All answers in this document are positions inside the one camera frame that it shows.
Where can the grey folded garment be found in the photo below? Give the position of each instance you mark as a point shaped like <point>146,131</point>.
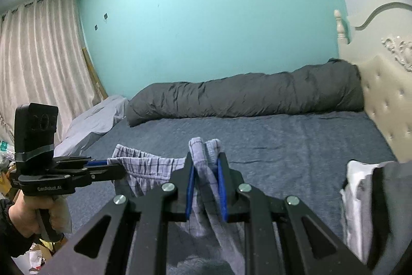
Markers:
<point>396,213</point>

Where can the cream tufted headboard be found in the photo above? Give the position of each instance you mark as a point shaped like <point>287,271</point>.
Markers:
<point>386,101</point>

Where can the wooden plank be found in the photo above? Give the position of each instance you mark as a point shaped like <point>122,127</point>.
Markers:
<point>95,75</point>

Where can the person's left hand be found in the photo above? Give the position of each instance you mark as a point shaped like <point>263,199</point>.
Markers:
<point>25,213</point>

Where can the person's left forearm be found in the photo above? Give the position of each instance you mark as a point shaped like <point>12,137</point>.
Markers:
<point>9,242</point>

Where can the dark grey rolled duvet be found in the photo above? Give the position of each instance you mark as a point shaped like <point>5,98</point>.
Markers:
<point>241,94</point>

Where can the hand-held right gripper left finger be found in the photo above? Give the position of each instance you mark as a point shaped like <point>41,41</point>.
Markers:
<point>190,194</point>

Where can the pile of bags and papers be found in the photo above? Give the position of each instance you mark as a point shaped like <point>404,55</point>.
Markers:
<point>6,152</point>

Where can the light grey sheet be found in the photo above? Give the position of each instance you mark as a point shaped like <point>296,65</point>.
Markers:
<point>93,123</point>

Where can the cream bedpost finial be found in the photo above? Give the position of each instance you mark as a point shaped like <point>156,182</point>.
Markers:
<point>341,27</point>

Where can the light blue plaid shorts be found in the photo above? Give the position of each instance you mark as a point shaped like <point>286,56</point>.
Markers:
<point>144,165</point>

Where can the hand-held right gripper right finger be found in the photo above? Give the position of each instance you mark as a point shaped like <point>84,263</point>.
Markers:
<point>222,194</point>

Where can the cream pleated curtain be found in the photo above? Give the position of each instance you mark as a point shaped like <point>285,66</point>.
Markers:
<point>41,68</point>

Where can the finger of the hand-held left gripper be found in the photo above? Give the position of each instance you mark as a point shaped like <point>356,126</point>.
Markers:
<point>96,162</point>
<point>103,173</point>

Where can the blue-grey speckled bedspread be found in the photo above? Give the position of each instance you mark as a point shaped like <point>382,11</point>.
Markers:
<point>289,139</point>

